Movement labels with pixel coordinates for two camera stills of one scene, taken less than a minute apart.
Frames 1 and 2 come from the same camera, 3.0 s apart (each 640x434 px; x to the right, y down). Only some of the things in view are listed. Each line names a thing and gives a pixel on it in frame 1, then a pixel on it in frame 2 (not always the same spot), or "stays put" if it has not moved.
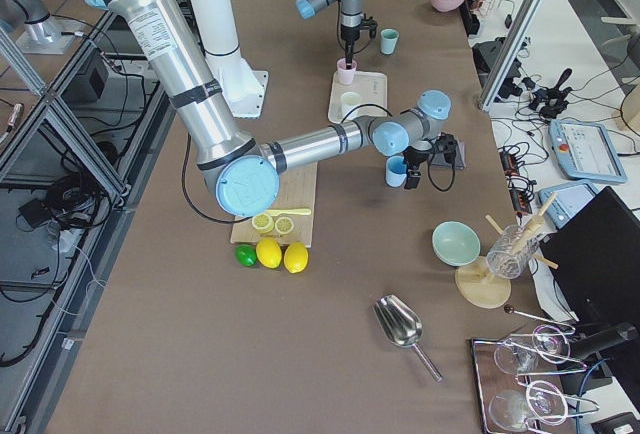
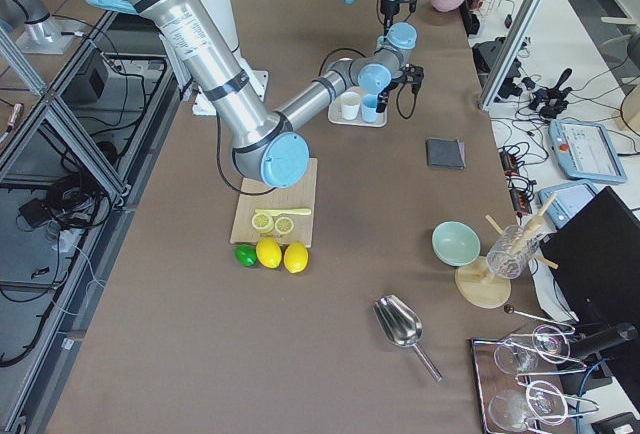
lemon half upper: [263, 223] stays put
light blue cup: [395, 171] to [369, 108]
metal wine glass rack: [510, 400] stays put
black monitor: [594, 259] stays put
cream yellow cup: [349, 101] stays put
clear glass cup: [510, 251] stays put
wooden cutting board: [297, 190] stays put
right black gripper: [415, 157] to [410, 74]
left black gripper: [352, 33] to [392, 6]
